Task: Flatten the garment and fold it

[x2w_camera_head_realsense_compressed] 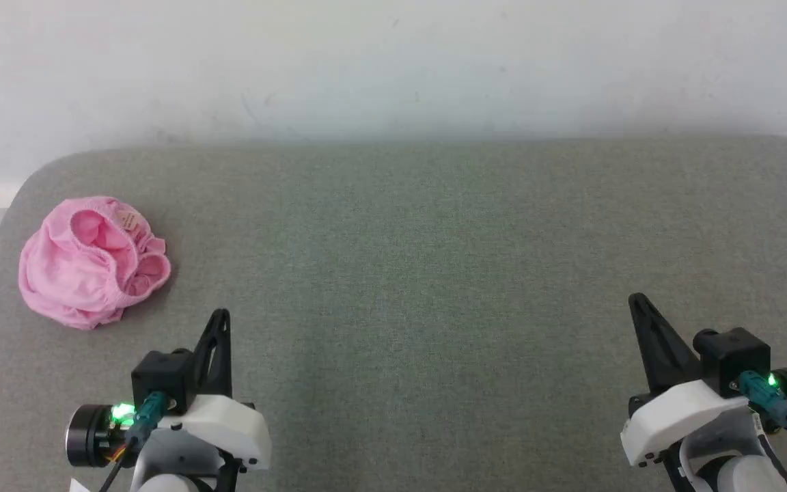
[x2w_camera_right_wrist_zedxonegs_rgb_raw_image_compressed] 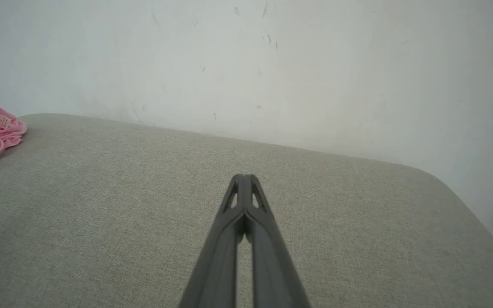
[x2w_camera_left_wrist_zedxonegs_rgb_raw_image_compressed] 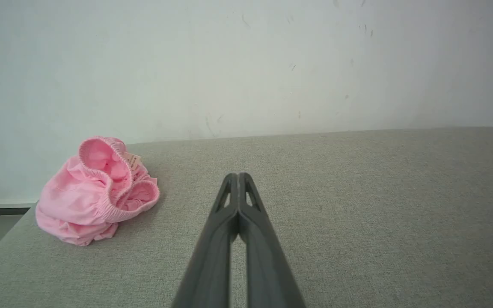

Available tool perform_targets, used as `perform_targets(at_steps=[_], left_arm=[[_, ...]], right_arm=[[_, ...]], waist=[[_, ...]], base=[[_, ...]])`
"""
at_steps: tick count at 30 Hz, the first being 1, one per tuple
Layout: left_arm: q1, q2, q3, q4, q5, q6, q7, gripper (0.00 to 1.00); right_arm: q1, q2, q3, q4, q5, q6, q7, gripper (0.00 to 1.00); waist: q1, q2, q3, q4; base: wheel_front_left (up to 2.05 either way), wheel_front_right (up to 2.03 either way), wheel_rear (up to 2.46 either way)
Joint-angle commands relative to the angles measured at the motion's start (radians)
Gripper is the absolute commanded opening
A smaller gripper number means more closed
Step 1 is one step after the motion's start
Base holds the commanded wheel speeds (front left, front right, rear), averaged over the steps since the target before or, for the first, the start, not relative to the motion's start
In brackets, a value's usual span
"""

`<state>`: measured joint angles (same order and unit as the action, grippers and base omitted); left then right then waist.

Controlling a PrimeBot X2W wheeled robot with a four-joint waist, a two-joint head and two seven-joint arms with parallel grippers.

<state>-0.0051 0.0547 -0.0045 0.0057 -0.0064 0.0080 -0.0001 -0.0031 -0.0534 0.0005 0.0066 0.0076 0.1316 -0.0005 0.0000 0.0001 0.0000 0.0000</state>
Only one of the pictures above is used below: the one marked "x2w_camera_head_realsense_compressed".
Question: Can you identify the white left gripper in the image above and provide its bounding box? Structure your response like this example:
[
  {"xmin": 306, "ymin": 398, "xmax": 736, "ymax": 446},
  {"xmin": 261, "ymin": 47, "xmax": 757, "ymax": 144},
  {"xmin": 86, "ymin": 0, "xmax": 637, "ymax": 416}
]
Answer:
[{"xmin": 153, "ymin": 308, "xmax": 273, "ymax": 474}]

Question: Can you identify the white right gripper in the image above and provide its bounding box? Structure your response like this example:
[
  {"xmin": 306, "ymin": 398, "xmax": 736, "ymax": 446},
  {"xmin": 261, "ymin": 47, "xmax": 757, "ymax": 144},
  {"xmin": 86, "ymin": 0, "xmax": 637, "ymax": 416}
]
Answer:
[{"xmin": 620, "ymin": 293, "xmax": 754, "ymax": 469}]

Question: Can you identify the pink cloth garment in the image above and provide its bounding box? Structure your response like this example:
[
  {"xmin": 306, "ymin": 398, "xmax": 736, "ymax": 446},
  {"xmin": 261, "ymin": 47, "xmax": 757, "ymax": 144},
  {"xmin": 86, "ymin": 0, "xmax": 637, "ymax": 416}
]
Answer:
[{"xmin": 18, "ymin": 196, "xmax": 172, "ymax": 331}]

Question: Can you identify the grey fabric sofa seat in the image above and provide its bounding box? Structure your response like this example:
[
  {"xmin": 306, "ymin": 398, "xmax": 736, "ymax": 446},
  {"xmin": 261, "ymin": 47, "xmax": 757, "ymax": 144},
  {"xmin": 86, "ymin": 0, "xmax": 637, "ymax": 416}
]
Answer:
[{"xmin": 0, "ymin": 135, "xmax": 787, "ymax": 492}]

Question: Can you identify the black left cable teal plug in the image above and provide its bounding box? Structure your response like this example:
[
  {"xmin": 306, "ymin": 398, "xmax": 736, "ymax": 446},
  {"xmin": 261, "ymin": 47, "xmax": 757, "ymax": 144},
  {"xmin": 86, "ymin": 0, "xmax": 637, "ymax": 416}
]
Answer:
[{"xmin": 98, "ymin": 391, "xmax": 170, "ymax": 492}]

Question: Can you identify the black cable teal plug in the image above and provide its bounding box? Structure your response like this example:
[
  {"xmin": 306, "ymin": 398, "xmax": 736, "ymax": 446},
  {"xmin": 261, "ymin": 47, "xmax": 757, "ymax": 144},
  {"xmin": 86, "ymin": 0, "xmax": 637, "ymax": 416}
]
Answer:
[
  {"xmin": 738, "ymin": 371, "xmax": 787, "ymax": 452},
  {"xmin": 98, "ymin": 391, "xmax": 170, "ymax": 492}
]

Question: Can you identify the black right cable teal plug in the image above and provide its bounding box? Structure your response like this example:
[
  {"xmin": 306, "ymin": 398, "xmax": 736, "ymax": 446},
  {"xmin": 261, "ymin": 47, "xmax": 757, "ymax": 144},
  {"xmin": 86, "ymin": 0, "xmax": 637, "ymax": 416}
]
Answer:
[{"xmin": 738, "ymin": 371, "xmax": 787, "ymax": 452}]

